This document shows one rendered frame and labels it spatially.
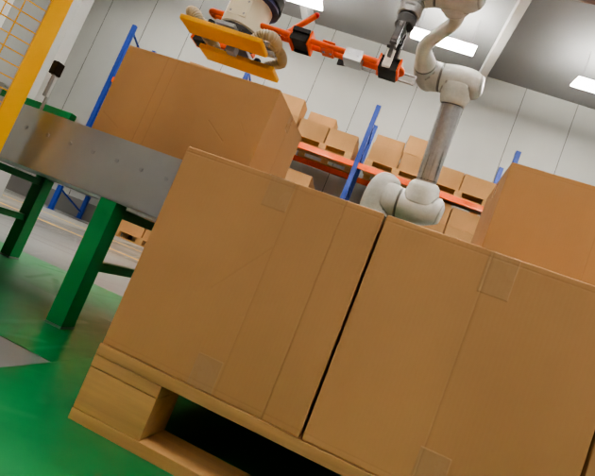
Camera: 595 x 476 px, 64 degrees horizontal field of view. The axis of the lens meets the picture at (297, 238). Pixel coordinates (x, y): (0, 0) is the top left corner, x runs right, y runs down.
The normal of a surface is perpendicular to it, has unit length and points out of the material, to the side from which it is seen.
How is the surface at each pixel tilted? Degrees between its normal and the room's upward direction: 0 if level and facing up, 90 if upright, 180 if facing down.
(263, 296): 90
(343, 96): 90
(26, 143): 90
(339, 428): 90
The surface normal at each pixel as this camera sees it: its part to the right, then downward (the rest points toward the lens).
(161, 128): -0.18, -0.18
